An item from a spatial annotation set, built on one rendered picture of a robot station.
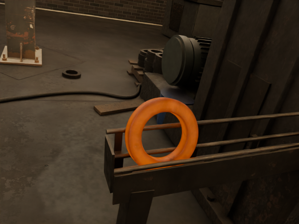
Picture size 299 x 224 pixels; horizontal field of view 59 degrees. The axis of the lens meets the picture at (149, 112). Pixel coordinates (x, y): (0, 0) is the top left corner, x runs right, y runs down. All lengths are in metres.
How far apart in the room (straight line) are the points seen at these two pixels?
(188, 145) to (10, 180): 1.06
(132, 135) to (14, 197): 0.93
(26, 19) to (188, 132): 2.54
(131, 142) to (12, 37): 2.57
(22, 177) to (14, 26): 1.85
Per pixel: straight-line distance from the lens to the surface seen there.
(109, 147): 0.58
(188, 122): 0.66
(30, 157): 1.66
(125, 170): 0.60
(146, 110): 0.61
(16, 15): 3.02
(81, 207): 1.37
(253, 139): 0.84
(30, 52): 3.10
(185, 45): 1.94
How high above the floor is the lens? 1.00
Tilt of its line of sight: 26 degrees down
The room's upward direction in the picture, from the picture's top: 12 degrees clockwise
